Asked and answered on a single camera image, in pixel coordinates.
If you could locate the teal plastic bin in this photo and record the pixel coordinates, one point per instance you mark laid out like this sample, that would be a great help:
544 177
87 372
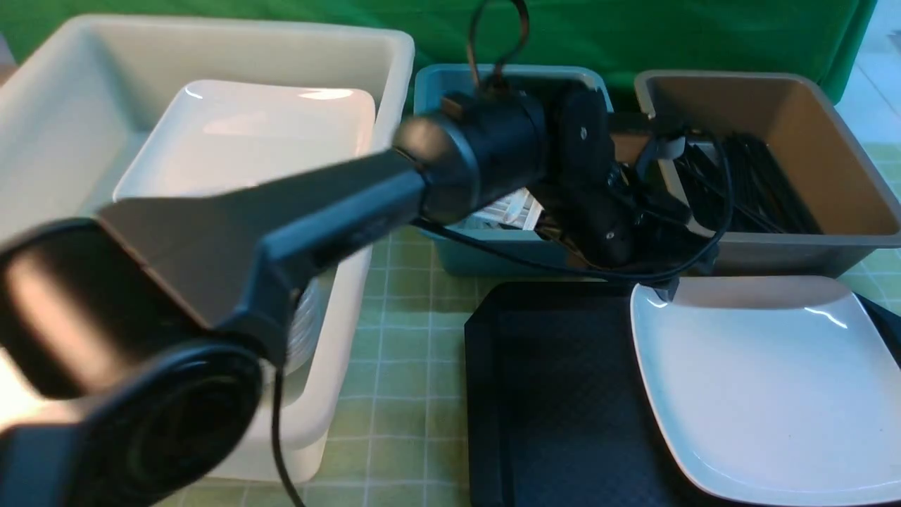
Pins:
431 83

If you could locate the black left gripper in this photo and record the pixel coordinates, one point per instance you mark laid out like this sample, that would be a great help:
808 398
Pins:
599 198

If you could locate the black serving tray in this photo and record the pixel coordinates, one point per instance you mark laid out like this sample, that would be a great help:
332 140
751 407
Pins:
557 412

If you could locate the stack of white square plates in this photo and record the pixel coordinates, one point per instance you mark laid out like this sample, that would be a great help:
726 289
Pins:
217 136

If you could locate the pile of black chopsticks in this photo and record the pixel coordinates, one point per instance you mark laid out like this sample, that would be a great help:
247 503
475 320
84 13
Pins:
764 199

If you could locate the brown plastic bin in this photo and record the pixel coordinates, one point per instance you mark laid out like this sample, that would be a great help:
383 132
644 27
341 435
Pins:
828 168

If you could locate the large white square plate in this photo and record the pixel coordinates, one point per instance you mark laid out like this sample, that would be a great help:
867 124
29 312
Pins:
776 391

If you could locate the stack of white bowls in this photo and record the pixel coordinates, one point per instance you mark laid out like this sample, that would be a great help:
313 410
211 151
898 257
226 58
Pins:
305 327

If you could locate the green backdrop cloth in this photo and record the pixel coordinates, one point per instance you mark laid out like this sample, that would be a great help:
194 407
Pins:
618 39

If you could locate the large white plastic tub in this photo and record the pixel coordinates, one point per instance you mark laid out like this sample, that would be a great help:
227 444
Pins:
79 109

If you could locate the pile of white spoons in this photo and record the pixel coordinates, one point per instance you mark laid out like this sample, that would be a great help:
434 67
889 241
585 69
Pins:
518 210

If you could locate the green checkered tablecloth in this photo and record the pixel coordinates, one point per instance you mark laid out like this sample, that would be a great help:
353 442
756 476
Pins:
399 433

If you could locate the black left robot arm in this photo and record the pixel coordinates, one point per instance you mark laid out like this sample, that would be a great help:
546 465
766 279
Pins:
143 330

